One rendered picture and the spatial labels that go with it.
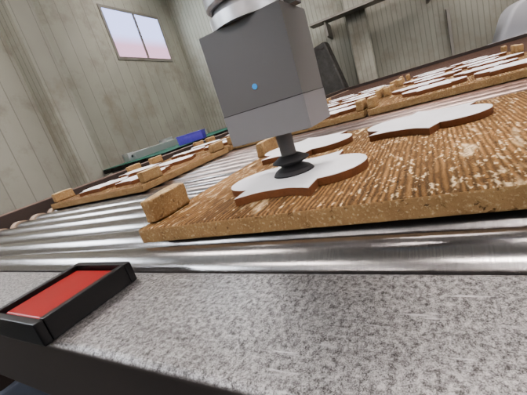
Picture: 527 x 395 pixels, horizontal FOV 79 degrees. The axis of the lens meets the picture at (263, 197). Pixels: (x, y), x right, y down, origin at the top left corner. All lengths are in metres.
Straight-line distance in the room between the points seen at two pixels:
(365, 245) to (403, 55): 5.93
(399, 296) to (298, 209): 0.11
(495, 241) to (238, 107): 0.23
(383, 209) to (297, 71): 0.14
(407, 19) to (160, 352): 6.08
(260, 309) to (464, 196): 0.14
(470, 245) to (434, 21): 6.00
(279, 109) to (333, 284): 0.17
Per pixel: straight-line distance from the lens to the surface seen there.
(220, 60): 0.32
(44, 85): 4.42
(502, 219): 0.24
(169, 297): 0.24
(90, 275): 0.31
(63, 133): 4.35
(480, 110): 0.43
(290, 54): 0.29
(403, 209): 0.23
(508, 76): 0.86
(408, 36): 6.13
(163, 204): 0.36
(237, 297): 0.20
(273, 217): 0.25
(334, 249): 0.21
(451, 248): 0.20
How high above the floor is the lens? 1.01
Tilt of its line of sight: 15 degrees down
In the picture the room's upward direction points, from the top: 17 degrees counter-clockwise
